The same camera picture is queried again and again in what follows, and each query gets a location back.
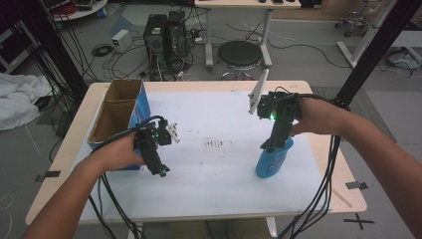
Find pale blue bag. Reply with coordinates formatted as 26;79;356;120
387;49;422;72

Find black frame post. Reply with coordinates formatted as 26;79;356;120
333;0;422;112
18;0;90;101

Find black tape cross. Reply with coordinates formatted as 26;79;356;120
342;213;375;231

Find thin wooden stick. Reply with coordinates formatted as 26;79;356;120
331;187;353;209

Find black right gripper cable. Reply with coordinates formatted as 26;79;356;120
273;86;344;239

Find white table leg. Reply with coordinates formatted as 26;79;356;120
265;217;279;239

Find round white table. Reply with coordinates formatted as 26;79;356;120
49;0;109;23

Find white background desk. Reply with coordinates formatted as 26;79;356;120
193;0;303;70

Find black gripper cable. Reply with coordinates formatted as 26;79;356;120
88;115;167;239
273;86;344;239

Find black tape strip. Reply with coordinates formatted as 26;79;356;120
34;169;62;183
344;180;369;191

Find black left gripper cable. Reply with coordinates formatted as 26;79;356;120
88;115;167;239

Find person's right hand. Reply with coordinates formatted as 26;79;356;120
289;97;350;137

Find blue plastic bottle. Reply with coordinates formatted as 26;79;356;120
255;136;295;179

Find blue cardboard box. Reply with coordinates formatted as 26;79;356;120
87;78;152;171

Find white table mat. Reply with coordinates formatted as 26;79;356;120
71;90;332;223

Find black round stool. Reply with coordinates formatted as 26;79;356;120
217;40;264;81

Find white stand leg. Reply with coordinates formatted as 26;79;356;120
336;0;398;70

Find black computer tower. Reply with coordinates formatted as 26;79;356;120
142;13;169;83
165;10;189;58

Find coiled black cable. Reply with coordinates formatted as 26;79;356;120
91;43;114;58

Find person's left hand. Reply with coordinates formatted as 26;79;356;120
98;131;147;174

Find person's khaki legs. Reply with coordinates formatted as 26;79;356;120
167;218;274;239

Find white crumpled cloth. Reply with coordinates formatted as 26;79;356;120
0;72;53;131

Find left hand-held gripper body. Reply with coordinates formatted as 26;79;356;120
133;116;182;157

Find small white box device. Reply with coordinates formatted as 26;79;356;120
110;29;133;54

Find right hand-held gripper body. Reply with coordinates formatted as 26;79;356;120
248;69;304;122

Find office chair wheel base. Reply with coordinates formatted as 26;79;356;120
333;11;371;38

